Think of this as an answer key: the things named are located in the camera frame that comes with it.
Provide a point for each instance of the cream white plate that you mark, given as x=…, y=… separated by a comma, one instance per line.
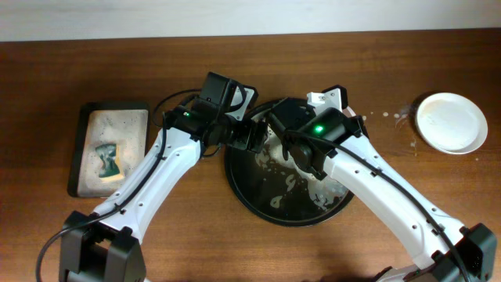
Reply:
x=451, y=136

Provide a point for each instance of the green yellow sponge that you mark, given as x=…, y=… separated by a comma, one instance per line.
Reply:
x=111, y=170

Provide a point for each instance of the black rectangular soap tray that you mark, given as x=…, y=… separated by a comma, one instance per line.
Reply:
x=111, y=141

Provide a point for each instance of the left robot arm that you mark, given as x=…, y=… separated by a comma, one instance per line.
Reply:
x=106, y=245

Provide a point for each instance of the pale blue plate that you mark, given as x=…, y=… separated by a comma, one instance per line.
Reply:
x=447, y=105

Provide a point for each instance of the round black tray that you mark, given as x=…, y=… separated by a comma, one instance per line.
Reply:
x=272, y=187

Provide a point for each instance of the pink white plate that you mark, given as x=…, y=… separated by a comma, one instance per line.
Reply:
x=349, y=112

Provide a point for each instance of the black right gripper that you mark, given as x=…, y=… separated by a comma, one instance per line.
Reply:
x=275, y=121

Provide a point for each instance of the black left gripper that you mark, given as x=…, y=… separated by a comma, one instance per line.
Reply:
x=255, y=136

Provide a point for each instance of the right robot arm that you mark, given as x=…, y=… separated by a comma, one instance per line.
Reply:
x=441, y=247

